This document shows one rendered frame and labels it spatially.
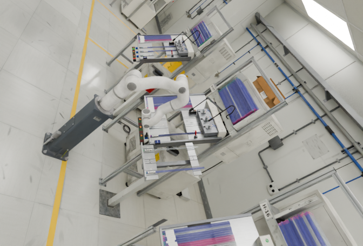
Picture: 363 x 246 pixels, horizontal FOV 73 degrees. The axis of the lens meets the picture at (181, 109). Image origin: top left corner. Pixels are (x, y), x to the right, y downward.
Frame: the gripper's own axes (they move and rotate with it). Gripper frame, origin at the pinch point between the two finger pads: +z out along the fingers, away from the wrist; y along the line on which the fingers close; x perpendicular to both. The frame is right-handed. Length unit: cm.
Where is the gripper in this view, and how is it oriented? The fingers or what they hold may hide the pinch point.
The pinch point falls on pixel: (146, 135)
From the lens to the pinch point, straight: 239.0
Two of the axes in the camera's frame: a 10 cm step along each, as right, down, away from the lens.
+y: 1.8, 6.9, -7.0
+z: -1.0, 7.3, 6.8
